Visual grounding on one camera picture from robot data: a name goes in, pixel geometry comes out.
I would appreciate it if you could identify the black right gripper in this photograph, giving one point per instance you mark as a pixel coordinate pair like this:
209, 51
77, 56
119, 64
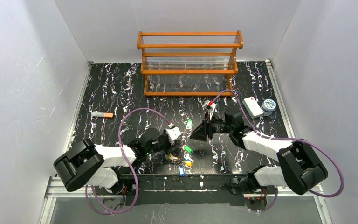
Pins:
208, 129

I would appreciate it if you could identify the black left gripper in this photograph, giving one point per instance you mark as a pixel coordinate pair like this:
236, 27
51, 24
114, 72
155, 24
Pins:
169, 148

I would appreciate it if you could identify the green key tag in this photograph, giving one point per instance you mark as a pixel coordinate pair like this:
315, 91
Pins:
188, 149
189, 124

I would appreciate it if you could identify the cluster of tagged keys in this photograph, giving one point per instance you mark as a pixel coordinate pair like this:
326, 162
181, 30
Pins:
181, 159

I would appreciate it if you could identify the yellow key tag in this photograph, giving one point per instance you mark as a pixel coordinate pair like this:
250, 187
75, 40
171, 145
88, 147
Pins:
188, 163

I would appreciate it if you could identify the blue key tag front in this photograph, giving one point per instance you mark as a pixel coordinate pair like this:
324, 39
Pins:
182, 171

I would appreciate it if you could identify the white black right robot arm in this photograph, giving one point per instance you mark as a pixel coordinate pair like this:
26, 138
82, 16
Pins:
300, 169

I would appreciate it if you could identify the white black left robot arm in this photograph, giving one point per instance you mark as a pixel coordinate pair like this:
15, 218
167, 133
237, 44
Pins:
89, 164

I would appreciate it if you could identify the white rectangular box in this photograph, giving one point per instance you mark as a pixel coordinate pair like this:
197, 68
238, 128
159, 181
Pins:
252, 107

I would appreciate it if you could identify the blue white round tin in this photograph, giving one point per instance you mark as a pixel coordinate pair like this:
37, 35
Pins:
268, 106

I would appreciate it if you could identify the orange wooden shelf rack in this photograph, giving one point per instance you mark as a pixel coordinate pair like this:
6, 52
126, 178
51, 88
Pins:
188, 63

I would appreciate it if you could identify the orange grey marker pen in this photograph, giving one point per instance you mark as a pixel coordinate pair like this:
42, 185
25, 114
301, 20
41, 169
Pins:
102, 114

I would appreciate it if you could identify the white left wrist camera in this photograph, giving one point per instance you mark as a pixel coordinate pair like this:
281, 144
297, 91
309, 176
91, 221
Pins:
173, 134

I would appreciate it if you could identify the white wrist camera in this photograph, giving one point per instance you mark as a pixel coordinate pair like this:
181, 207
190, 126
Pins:
209, 108
173, 134

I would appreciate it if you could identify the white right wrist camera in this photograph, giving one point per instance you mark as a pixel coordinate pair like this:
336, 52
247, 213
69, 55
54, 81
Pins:
209, 108

